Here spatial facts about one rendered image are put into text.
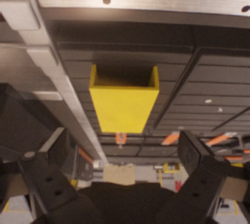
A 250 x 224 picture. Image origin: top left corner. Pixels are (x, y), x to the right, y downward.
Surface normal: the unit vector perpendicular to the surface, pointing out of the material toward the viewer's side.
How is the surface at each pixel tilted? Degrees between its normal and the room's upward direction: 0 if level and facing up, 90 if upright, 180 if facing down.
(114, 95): 0
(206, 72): 0
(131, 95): 0
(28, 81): 90
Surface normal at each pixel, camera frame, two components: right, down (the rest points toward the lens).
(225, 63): -0.01, 0.90
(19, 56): 0.04, -0.44
